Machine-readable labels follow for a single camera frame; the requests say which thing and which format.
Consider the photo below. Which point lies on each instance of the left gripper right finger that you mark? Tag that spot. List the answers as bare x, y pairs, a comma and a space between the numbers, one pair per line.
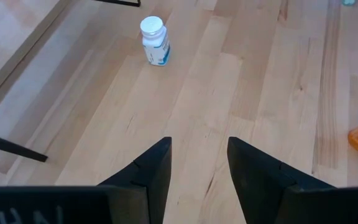
253, 174

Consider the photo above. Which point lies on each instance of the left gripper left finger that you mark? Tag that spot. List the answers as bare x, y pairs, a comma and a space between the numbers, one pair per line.
160, 174

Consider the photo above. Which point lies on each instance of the white bottle blue label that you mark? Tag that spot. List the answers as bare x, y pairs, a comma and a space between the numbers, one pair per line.
155, 46

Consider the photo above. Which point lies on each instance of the wooden shelf black legs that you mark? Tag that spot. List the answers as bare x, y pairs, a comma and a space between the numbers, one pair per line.
5, 25

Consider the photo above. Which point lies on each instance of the small teal bottle white cap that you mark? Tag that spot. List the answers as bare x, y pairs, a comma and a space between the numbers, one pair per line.
349, 2

